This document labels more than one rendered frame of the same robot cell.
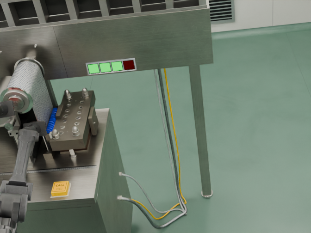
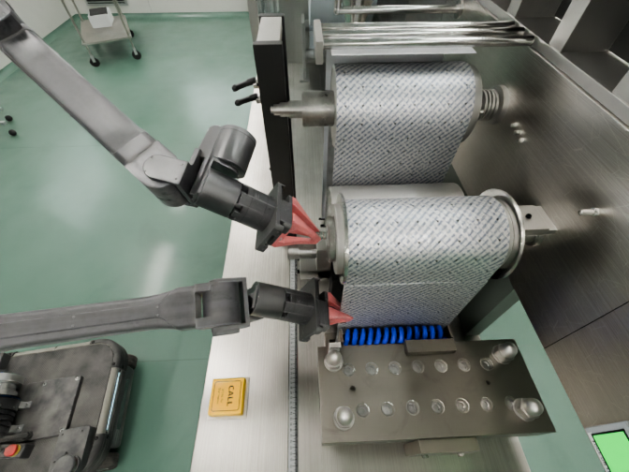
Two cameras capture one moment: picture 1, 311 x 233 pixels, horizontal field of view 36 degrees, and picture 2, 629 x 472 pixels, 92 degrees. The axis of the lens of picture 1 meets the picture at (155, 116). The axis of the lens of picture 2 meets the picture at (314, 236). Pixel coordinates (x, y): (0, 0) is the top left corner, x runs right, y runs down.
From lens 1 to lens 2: 1.94 m
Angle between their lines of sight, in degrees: 56
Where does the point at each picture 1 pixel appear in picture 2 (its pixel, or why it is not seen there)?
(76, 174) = (273, 425)
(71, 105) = (466, 374)
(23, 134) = (206, 293)
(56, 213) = not seen: hidden behind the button
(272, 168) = not seen: outside the picture
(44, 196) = (221, 364)
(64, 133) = (344, 380)
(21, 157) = (68, 319)
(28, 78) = (417, 241)
